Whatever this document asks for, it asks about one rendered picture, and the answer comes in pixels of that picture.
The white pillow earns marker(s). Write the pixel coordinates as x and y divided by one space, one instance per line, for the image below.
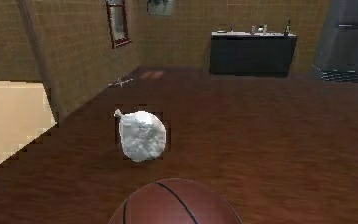
142 136

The black cabinet with white top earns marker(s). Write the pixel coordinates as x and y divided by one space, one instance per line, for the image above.
252 55

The brown basketball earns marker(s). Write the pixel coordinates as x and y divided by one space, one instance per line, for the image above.
173 205

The dark bottle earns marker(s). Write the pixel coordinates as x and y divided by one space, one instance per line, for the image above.
287 27

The grey framed wall picture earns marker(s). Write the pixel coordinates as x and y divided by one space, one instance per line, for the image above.
160 6

